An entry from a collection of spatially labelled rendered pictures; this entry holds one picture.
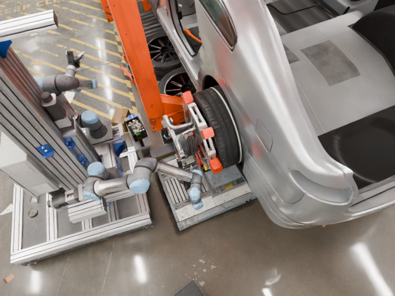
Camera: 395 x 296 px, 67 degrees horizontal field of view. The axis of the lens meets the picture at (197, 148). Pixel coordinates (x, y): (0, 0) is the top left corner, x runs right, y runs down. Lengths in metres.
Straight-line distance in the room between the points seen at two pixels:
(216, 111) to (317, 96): 0.86
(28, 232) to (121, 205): 0.88
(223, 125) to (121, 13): 0.98
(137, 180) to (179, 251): 1.23
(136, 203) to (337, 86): 2.03
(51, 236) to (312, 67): 2.73
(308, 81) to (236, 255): 1.64
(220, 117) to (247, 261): 1.39
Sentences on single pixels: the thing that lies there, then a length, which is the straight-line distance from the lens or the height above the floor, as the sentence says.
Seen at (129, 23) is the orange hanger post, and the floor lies 1.69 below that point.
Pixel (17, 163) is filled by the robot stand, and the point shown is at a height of 1.22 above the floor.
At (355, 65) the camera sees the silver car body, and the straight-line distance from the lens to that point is 2.85.
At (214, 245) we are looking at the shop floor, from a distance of 2.92.
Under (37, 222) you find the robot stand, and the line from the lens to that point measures 3.24.
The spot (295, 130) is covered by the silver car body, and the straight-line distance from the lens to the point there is 1.47.
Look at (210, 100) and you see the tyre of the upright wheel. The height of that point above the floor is 1.18.
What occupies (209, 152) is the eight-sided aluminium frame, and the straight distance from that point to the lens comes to 2.17.
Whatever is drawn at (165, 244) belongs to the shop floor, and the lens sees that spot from 2.96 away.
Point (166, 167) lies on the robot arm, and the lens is 1.98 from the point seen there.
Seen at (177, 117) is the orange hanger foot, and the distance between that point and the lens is 2.83.
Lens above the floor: 2.83
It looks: 58 degrees down
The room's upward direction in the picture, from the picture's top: 7 degrees counter-clockwise
